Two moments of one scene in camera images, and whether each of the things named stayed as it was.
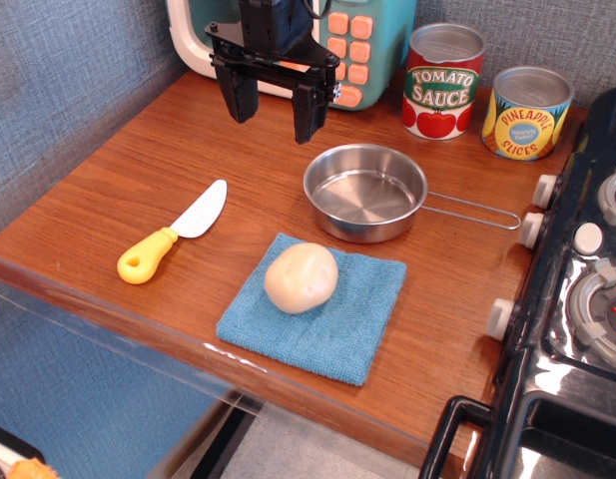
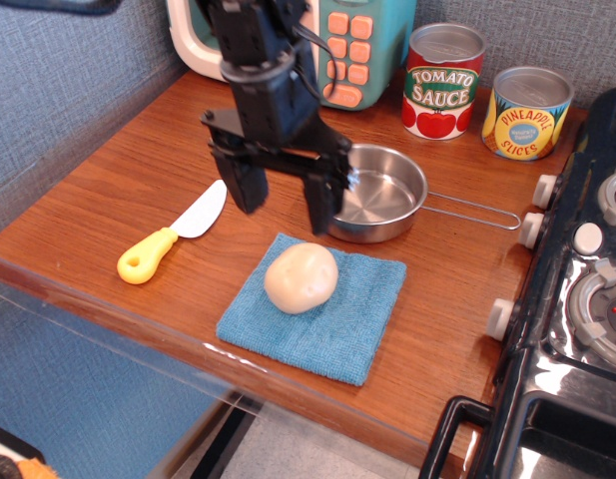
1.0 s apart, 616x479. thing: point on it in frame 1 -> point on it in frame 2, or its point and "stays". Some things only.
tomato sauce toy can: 442,71 stays
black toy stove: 559,404 stays
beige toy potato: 300,277 stays
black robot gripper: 276,39 -> 279,123
